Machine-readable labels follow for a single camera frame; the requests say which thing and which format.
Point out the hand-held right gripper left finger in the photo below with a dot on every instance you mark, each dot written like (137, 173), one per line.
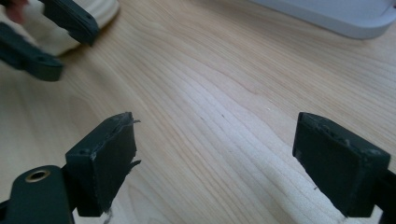
(102, 168)

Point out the white shoe rack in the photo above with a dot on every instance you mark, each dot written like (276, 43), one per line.
(342, 15)

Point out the cream clog shoe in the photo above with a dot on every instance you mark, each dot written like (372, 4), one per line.
(56, 42)

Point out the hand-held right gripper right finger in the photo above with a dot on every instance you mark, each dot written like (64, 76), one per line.
(339, 168)

